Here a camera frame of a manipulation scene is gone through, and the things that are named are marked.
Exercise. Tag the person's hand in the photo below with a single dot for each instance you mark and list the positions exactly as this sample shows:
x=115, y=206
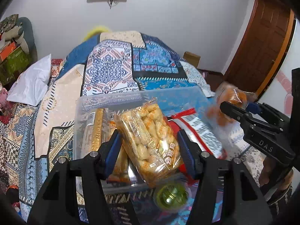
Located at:
x=268, y=166

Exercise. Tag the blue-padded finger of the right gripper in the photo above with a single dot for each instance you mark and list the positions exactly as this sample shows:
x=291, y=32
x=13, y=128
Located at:
x=269, y=114

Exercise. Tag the orange cardboard box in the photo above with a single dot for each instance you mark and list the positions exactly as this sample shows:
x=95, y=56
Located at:
x=7, y=50

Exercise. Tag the red white snack bag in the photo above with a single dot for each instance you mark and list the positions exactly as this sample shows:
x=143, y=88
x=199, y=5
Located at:
x=197, y=131

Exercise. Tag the green jelly cup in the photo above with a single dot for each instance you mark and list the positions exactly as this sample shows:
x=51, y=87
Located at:
x=172, y=197

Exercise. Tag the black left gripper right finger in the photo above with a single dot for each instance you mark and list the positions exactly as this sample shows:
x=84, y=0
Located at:
x=243, y=202

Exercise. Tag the yellow curved tube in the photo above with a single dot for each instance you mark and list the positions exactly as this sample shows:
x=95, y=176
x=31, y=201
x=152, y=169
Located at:
x=95, y=31

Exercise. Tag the brown cardboard box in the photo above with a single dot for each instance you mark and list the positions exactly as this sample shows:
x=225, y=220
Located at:
x=192, y=58

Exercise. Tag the puffed rice snack pack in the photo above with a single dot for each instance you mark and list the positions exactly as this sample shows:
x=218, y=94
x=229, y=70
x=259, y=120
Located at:
x=149, y=141

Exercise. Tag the orange snack clear bag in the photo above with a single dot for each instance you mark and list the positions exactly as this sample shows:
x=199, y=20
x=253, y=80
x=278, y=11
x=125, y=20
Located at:
x=228, y=98

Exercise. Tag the clear plastic storage box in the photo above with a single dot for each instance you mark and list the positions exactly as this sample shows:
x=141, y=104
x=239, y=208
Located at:
x=170, y=100

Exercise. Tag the white pillow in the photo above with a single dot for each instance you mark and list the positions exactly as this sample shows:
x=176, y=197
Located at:
x=32, y=85

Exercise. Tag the blue patchwork bed quilt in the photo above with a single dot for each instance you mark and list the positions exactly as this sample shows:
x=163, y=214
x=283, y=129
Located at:
x=50, y=136

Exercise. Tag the green storage box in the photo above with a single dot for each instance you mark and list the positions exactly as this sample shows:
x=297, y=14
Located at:
x=15, y=63

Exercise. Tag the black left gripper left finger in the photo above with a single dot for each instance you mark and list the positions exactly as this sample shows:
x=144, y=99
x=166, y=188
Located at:
x=56, y=202

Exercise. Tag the brown wooden door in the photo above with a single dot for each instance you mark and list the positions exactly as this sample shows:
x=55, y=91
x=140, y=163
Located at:
x=263, y=46

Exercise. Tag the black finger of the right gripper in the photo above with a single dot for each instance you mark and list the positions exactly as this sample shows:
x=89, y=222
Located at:
x=240, y=115

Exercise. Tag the orange rice cracker packet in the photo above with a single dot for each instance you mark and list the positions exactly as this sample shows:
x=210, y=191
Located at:
x=99, y=128

